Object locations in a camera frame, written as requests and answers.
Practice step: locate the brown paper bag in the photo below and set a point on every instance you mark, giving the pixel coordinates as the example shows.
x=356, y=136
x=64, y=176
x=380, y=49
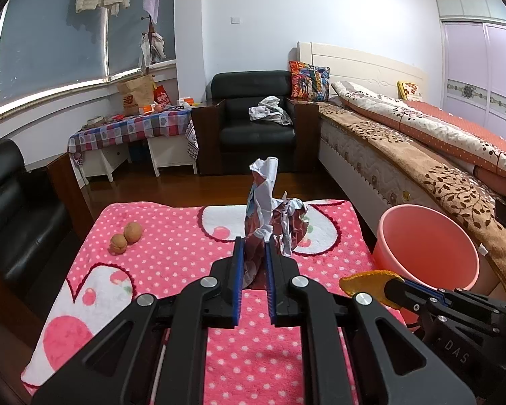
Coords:
x=135, y=95

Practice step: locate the crumpled white clothes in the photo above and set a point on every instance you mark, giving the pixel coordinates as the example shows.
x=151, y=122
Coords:
x=267, y=112

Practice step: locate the black leather armchair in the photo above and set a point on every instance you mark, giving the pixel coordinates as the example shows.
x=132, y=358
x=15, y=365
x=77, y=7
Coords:
x=253, y=139

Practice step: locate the pale hanging cloth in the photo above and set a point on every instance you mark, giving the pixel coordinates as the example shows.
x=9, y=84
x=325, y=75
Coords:
x=152, y=4

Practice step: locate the brown leaf-pattern blanket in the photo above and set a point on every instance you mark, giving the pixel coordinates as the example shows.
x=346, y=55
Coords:
x=383, y=143

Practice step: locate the black phone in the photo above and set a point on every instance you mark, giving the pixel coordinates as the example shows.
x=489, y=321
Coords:
x=502, y=213

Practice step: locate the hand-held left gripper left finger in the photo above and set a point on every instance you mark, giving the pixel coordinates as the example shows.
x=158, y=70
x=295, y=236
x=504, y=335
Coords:
x=237, y=278

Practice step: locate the wooden coat rack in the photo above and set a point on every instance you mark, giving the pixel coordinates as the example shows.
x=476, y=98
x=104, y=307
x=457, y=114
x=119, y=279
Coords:
x=149, y=50

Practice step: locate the large window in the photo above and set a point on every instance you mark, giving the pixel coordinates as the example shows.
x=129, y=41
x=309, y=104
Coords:
x=46, y=42

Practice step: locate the walnut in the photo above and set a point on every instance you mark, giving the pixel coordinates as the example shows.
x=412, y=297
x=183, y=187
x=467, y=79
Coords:
x=118, y=244
x=133, y=232

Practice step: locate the pink polka-dot blanket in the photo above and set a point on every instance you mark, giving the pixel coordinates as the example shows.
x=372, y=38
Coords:
x=173, y=253

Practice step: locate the orange peel piece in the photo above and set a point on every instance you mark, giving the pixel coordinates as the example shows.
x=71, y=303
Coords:
x=362, y=282

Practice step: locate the white bed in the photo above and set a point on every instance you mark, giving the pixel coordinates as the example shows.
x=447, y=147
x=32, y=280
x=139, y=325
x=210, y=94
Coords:
x=354, y=61

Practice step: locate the folded floral quilt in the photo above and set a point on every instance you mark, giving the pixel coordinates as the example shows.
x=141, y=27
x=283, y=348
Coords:
x=426, y=122

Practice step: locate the red gift bag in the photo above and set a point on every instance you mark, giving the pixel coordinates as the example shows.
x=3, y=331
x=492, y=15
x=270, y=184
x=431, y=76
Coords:
x=161, y=97

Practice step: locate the lilac sliding wardrobe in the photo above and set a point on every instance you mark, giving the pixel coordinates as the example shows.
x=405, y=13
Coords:
x=476, y=59

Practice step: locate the black leather sofa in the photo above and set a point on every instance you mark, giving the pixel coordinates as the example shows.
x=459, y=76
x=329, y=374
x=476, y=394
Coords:
x=21, y=219

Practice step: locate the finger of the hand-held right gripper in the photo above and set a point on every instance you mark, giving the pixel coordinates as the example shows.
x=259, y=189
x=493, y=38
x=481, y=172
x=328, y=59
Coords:
x=405, y=297
x=421, y=289

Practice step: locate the colourful patterned cushion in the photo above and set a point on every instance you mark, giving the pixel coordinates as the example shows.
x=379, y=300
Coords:
x=308, y=81

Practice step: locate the foil wrapper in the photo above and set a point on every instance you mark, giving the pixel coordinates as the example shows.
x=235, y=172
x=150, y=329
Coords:
x=261, y=202

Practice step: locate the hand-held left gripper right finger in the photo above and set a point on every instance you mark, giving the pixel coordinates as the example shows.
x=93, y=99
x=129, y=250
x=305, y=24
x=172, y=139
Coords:
x=270, y=282

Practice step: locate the table with checked cloth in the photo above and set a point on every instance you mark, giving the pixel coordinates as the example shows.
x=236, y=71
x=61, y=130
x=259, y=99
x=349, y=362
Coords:
x=130, y=130

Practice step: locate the pink plastic bucket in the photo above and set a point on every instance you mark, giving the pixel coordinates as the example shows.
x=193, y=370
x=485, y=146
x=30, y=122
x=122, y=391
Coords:
x=421, y=236

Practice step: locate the orange white box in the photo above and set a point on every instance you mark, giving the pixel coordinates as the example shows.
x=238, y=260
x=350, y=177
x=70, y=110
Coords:
x=187, y=101

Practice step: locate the yellow floral cushion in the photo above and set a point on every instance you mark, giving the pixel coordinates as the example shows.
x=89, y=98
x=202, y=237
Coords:
x=409, y=91

